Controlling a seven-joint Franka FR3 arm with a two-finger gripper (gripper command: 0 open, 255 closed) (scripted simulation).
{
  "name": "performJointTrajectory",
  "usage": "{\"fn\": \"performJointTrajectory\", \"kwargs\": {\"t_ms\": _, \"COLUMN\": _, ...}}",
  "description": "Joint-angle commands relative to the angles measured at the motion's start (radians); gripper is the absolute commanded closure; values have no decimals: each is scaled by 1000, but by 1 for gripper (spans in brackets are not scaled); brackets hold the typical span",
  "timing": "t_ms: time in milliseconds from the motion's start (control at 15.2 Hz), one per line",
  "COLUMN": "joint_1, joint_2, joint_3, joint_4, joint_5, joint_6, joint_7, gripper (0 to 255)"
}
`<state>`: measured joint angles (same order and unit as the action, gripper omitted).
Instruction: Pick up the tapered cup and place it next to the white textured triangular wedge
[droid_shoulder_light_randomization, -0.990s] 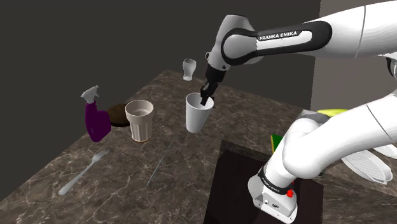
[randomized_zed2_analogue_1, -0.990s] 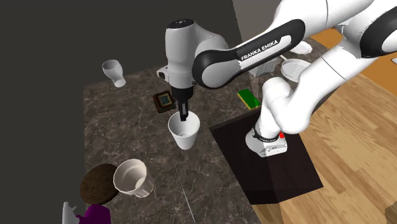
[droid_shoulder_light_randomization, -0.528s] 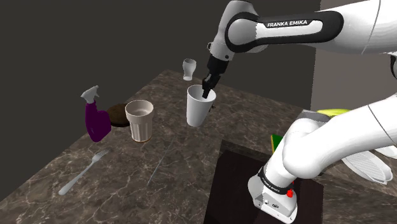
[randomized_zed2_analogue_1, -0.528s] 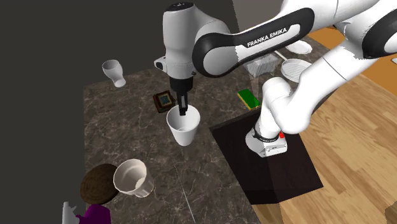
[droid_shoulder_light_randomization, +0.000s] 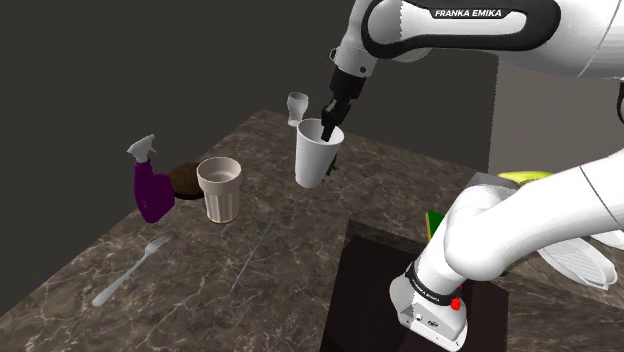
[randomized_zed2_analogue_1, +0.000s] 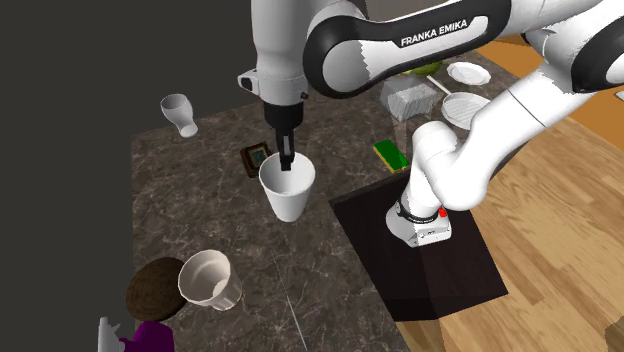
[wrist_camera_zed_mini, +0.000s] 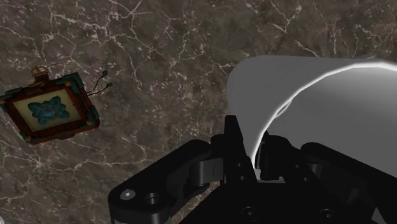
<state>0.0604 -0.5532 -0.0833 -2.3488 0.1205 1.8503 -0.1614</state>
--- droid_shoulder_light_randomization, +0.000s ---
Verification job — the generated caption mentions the yellow green curved object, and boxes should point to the yellow green curved object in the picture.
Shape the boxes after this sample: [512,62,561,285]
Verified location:
[497,170,555,187]

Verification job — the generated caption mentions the white ribbed dish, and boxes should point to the white ribbed dish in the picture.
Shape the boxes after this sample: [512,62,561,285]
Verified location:
[536,236,618,292]

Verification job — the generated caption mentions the grey flat block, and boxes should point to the grey flat block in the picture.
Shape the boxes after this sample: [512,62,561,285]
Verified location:
[466,172,521,192]

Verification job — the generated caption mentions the silver fork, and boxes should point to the silver fork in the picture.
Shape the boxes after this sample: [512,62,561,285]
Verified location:
[91,232,176,308]

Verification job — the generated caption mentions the small white goblet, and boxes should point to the small white goblet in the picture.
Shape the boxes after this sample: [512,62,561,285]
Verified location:
[286,91,310,128]

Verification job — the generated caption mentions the brown round plate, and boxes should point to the brown round plate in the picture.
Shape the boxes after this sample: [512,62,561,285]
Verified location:
[167,162,206,201]

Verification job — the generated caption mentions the plain white cup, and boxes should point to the plain white cup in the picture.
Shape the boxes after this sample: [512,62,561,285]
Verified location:
[294,118,345,189]

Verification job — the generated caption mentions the beige ribbed cup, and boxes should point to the beige ribbed cup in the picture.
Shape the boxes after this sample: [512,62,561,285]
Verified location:
[196,156,243,224]

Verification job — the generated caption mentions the purple spray bottle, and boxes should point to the purple spray bottle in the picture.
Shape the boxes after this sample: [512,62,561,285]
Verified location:
[126,134,176,224]

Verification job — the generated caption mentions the green flat object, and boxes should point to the green flat object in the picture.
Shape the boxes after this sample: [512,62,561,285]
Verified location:
[425,210,446,243]

